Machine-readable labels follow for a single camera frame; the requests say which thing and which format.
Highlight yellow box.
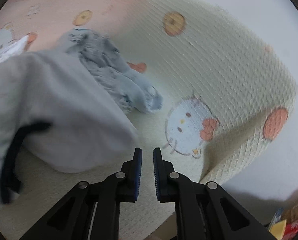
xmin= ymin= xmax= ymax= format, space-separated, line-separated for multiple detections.
xmin=269 ymin=219 xmax=287 ymax=240

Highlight light blue printed shorts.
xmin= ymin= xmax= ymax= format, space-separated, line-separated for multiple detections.
xmin=59 ymin=29 xmax=164 ymax=114

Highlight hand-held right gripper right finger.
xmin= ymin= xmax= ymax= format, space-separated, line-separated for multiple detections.
xmin=153 ymin=147 xmax=277 ymax=240

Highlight orange furry toy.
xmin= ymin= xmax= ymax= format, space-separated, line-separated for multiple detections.
xmin=281 ymin=187 xmax=298 ymax=227

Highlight pink and cream printed blanket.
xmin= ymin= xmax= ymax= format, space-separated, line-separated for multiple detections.
xmin=0 ymin=0 xmax=298 ymax=240

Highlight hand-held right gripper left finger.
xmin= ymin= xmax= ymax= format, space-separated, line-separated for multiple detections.
xmin=19 ymin=147 xmax=142 ymax=240

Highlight white navy trimmed t-shirt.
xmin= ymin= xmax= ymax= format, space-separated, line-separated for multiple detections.
xmin=0 ymin=51 xmax=139 ymax=210

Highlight white garment with strap loops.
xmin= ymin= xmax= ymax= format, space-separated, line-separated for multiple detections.
xmin=0 ymin=34 xmax=31 ymax=69

